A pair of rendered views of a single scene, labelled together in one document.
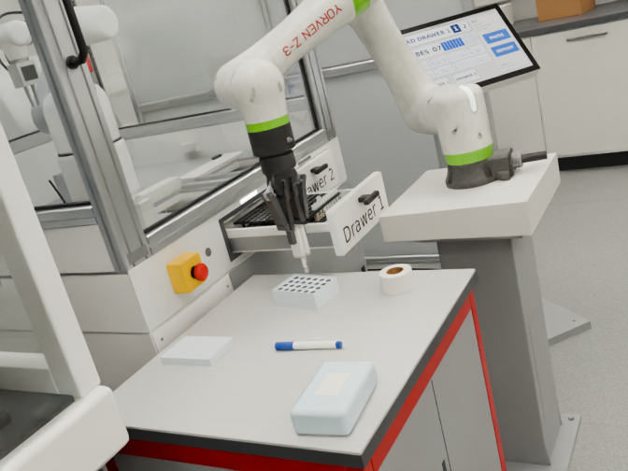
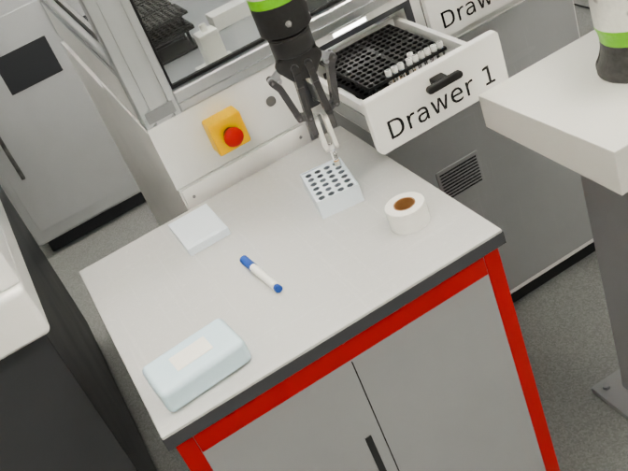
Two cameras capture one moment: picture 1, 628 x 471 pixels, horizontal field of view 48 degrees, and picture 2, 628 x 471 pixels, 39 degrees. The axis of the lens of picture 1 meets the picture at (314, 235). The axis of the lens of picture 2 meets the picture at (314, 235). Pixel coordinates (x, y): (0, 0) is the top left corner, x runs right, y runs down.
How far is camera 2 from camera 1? 1.01 m
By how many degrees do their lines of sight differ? 42
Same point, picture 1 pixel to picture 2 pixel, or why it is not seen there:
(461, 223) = (552, 144)
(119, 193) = (134, 50)
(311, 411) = (150, 378)
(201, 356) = (187, 242)
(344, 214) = (392, 104)
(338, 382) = (194, 354)
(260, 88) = not seen: outside the picture
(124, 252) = (142, 112)
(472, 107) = not seen: outside the picture
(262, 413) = (161, 344)
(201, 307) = (255, 163)
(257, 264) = not seen: hidden behind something
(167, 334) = (203, 191)
